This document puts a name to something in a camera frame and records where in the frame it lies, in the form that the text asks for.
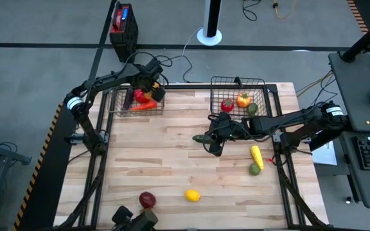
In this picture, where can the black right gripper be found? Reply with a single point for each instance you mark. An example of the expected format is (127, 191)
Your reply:
(228, 128)

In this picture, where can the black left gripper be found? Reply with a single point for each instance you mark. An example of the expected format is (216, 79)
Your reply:
(146, 77)

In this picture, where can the orange yellow potato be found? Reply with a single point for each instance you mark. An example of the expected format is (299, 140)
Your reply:
(148, 95)

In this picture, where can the orange carrot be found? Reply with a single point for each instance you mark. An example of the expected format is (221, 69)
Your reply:
(144, 106)

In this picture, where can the red bell pepper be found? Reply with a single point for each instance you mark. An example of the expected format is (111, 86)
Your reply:
(140, 97)

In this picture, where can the dark green cucumber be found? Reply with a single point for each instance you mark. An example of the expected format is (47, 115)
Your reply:
(199, 139)

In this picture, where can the purple eggplant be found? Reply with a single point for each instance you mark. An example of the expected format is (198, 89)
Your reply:
(128, 100)

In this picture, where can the yellow corn cob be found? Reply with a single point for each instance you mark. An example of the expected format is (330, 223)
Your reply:
(257, 156)

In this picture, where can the green lime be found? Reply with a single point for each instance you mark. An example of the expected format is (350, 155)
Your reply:
(254, 169)

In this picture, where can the red tomato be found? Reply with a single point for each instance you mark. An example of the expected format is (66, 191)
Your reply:
(227, 106)

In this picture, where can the green avocado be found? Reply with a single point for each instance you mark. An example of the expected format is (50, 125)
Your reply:
(252, 109)

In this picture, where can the yellow lemon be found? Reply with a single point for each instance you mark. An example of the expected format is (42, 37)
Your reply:
(192, 195)

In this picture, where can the dark red apple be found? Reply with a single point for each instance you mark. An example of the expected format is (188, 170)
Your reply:
(147, 199)

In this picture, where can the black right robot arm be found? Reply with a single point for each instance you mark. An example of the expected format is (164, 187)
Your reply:
(284, 122)

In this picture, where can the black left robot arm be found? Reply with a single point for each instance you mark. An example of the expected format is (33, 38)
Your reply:
(108, 78)

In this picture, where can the small red clip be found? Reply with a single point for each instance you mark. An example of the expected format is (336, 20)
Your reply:
(270, 159)

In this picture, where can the red black toolbox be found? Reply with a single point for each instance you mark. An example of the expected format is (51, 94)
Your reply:
(124, 38)

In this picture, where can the dark grey desk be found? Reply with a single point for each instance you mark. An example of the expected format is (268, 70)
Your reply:
(352, 96)

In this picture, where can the black aluminium table frame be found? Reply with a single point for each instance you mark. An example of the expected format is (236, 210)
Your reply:
(188, 86)

